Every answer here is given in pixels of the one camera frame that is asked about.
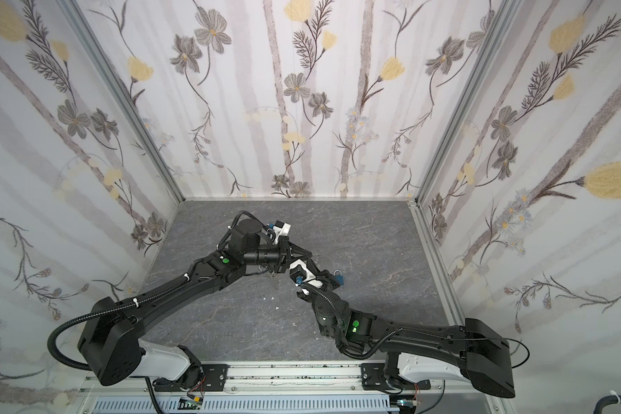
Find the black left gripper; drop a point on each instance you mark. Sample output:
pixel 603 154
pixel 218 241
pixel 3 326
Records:
pixel 285 254

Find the blue padlock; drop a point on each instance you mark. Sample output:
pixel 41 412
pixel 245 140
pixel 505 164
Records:
pixel 338 276

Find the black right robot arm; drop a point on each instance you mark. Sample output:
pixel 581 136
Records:
pixel 481 355

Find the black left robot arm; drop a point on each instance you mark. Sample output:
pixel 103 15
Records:
pixel 112 340

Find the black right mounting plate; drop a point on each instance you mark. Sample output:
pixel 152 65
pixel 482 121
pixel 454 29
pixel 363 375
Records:
pixel 374 378

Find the black mounting plate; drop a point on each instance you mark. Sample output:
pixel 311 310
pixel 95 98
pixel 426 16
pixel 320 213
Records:
pixel 374 378
pixel 215 377

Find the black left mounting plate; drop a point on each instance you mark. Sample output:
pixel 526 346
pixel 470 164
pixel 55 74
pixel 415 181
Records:
pixel 215 377

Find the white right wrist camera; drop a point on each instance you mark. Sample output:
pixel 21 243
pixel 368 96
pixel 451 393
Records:
pixel 305 272

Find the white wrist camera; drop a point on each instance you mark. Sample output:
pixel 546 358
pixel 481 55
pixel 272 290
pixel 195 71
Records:
pixel 277 230
pixel 305 272

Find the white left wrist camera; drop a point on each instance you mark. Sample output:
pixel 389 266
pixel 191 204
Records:
pixel 277 230

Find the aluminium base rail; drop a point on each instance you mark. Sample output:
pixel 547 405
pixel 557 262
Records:
pixel 415 374

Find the white slotted cable duct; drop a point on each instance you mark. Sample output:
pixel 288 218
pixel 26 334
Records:
pixel 249 404

